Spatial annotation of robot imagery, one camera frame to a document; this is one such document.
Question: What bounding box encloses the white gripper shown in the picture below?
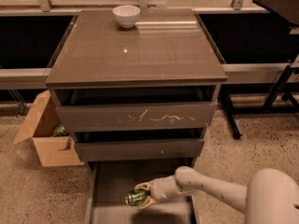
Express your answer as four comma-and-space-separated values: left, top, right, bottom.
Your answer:
135, 178, 169, 209

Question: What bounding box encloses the grey middle drawer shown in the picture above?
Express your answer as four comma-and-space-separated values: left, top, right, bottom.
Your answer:
75, 128, 204, 161

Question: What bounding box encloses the open cardboard box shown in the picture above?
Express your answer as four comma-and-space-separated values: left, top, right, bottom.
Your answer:
14, 91, 84, 167

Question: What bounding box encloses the green soda can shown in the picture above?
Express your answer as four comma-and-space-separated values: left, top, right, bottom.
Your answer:
125, 189, 150, 206

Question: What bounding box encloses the green bag in box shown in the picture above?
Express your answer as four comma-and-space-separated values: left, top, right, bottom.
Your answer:
52, 124, 68, 137

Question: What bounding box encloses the white ceramic bowl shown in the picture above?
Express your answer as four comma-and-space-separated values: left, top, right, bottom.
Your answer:
112, 5, 141, 28

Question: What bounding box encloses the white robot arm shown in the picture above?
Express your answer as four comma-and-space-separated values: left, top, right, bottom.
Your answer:
135, 166, 299, 224

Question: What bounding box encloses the grey drawer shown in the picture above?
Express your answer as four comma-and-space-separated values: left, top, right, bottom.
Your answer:
75, 128, 204, 161
52, 85, 217, 133
84, 158, 197, 224

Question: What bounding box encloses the grey top drawer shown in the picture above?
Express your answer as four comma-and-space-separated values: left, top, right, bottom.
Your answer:
52, 85, 217, 133

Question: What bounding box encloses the grey drawer cabinet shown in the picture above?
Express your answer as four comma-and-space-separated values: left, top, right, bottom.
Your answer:
45, 8, 228, 173

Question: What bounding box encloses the grey bottom drawer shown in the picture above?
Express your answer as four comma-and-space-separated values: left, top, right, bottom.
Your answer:
84, 158, 197, 224

